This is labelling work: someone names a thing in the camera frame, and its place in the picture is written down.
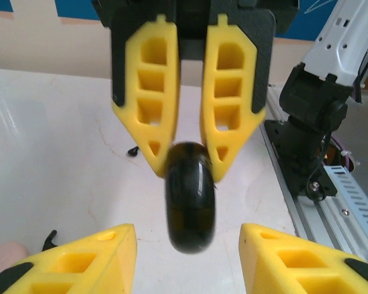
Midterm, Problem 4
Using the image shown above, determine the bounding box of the aluminium base rail beam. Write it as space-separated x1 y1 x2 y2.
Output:
259 84 368 267

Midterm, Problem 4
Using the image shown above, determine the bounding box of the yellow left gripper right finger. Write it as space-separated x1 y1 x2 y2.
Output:
239 222 368 294

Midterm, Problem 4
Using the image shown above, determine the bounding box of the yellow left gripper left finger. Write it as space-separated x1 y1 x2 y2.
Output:
0 223 138 294

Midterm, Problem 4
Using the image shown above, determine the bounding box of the grey slotted cable duct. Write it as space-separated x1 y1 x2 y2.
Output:
323 165 368 243

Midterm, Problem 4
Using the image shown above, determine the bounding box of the small black round cap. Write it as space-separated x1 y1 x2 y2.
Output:
164 141 217 255

